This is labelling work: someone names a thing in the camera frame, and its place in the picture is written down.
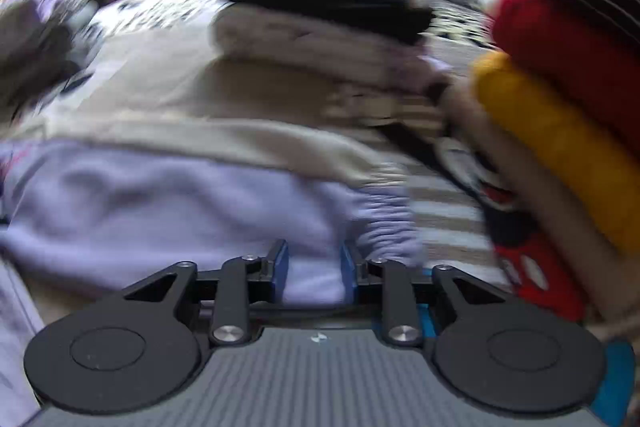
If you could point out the purple clothes pile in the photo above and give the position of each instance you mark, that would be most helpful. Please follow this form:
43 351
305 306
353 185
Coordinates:
43 43

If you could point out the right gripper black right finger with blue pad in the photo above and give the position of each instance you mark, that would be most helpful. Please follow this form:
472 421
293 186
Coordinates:
491 348

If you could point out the white printed folded garment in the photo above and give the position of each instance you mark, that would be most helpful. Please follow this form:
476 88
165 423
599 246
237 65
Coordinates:
246 31

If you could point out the red folded sweater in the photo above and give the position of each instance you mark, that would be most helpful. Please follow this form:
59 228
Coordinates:
582 62

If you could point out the beige folded garment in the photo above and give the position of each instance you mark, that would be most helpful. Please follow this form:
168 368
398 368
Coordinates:
611 281

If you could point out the lavender pants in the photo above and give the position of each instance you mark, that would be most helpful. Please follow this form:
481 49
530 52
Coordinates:
99 218

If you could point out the yellow folded sweater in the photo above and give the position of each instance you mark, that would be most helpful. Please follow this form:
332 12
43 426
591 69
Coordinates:
582 156

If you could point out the Mickey Mouse plush blanket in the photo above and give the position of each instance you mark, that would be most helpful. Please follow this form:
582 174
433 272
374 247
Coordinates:
174 94

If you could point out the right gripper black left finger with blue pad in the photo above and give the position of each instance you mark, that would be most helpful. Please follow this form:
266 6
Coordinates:
141 345

